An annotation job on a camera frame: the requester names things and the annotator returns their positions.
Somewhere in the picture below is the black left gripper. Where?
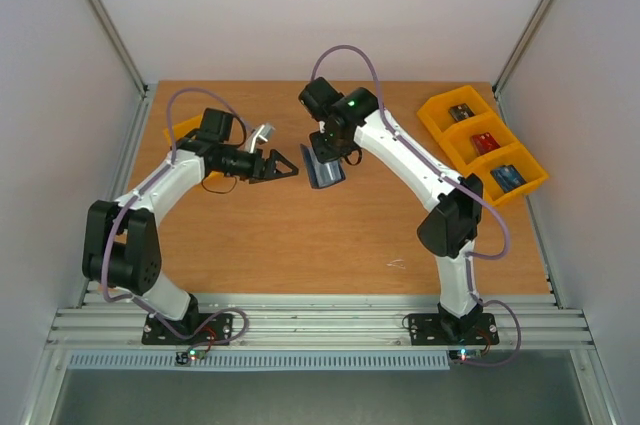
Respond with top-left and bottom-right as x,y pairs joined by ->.
221,145 -> 299,183

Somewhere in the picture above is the blue leather card holder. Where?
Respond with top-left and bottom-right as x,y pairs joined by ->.
300,144 -> 346,190

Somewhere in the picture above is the black credit card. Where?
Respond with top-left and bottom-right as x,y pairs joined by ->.
448,103 -> 475,123

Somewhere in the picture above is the red credit card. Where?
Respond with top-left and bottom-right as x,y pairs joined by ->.
471,132 -> 501,156

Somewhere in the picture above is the blue credit card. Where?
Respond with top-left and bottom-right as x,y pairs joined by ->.
490,165 -> 527,193

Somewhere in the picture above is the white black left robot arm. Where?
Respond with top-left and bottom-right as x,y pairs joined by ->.
82,108 -> 299,343

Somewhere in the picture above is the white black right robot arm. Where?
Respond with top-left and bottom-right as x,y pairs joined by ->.
299,77 -> 483,344

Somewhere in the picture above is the yellow bin left side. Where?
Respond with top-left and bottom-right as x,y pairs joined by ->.
163,114 -> 223,181

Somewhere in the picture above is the yellow bin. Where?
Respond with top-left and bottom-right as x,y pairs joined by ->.
470,144 -> 549,207
163,114 -> 223,181
440,112 -> 517,172
417,85 -> 492,140

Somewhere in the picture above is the yellow bin far right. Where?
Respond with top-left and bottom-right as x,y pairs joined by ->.
417,85 -> 492,140

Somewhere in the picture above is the yellow bin middle right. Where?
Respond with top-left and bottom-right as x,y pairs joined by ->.
440,112 -> 517,172

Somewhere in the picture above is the yellow bin near right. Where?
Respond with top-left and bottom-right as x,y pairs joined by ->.
470,144 -> 549,207

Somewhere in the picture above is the left small circuit board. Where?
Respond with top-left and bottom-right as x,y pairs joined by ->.
175,349 -> 208,366

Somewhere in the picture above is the small circuit board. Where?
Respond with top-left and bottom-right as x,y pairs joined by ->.
449,347 -> 485,363
175,349 -> 208,366

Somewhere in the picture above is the right small circuit board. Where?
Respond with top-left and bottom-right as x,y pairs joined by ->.
449,347 -> 485,363

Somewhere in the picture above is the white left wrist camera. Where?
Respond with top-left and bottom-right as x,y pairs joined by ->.
244,123 -> 275,153

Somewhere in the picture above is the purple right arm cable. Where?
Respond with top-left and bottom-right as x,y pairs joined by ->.
309,44 -> 524,369

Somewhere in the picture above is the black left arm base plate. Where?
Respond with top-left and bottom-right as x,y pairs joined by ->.
141,313 -> 234,346

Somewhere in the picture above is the grey slotted cable duct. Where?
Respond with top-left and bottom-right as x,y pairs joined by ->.
67,350 -> 449,372

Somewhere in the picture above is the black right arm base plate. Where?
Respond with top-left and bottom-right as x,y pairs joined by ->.
401,313 -> 500,346

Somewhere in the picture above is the aluminium rail base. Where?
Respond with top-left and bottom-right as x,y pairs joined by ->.
46,284 -> 594,350

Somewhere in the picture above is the left aluminium corner post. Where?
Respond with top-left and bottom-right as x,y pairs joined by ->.
86,0 -> 148,97

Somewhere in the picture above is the aluminium corner post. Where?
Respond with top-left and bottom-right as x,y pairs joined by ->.
86,0 -> 148,97
492,0 -> 556,98

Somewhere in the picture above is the right aluminium corner post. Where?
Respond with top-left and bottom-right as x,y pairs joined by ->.
492,0 -> 556,98

